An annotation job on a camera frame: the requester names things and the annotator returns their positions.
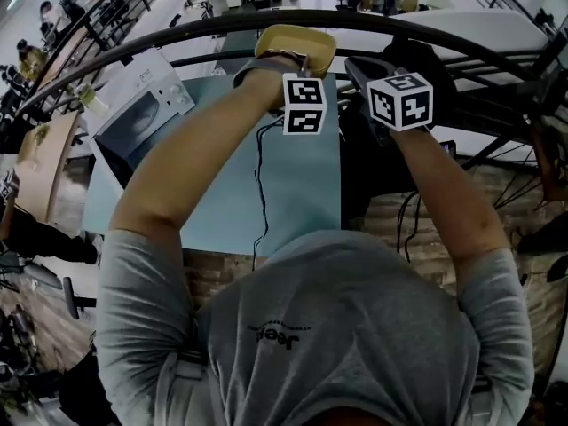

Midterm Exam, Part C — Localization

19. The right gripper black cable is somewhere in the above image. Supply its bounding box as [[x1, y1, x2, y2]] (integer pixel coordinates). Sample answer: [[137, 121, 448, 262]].
[[396, 190, 423, 262]]

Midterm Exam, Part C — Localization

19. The light wooden table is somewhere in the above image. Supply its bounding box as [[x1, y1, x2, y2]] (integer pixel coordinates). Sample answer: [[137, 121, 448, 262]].
[[12, 110, 86, 226]]

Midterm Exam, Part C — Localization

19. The black curved metal railing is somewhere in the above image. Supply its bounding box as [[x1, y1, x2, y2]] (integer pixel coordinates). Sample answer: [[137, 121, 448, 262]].
[[0, 0, 568, 164]]

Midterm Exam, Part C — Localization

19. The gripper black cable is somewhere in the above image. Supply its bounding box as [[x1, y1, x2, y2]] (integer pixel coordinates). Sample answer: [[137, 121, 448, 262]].
[[396, 190, 423, 262], [251, 119, 286, 271]]

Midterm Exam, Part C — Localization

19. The yellow bowl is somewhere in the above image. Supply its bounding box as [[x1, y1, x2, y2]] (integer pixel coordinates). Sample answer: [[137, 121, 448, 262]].
[[254, 23, 338, 81]]

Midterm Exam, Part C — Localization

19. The person's left forearm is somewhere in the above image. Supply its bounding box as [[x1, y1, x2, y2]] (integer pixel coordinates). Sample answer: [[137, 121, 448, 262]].
[[109, 71, 286, 240]]

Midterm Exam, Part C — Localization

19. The dried flower sprig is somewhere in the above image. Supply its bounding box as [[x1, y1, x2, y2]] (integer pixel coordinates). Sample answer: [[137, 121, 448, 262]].
[[30, 123, 51, 170]]

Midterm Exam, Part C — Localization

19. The person's right forearm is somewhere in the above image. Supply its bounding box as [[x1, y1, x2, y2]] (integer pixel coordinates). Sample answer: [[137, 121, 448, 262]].
[[390, 125, 512, 266]]

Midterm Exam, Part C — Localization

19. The light blue table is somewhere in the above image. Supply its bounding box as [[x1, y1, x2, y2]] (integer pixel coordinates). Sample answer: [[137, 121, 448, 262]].
[[81, 74, 343, 257]]

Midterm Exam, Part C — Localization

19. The bicycle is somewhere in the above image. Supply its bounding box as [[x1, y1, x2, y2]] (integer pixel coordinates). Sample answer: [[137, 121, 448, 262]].
[[461, 37, 568, 283]]

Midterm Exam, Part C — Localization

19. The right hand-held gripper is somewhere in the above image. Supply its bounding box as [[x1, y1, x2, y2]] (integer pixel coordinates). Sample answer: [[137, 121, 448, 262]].
[[343, 57, 434, 148]]

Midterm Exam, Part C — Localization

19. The person's left hand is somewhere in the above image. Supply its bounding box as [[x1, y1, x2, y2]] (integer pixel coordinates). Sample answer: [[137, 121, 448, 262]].
[[232, 54, 304, 91]]

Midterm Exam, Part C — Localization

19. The person's grey t-shirt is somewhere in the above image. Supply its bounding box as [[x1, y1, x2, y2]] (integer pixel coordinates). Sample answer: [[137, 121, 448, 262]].
[[94, 228, 536, 426]]

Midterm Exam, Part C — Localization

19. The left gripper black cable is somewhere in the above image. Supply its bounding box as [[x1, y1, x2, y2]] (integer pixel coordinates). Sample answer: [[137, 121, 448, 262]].
[[251, 119, 286, 271]]

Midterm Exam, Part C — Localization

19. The clear bottle with green lid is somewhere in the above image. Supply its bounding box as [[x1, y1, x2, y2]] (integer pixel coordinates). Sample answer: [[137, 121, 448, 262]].
[[66, 82, 110, 117]]

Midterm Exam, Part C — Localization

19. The white microwave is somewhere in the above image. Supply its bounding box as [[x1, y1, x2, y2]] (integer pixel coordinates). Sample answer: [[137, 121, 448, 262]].
[[88, 48, 197, 191]]

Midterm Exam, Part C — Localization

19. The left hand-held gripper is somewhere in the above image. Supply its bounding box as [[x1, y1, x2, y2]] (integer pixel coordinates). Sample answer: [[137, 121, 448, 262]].
[[281, 55, 328, 138]]

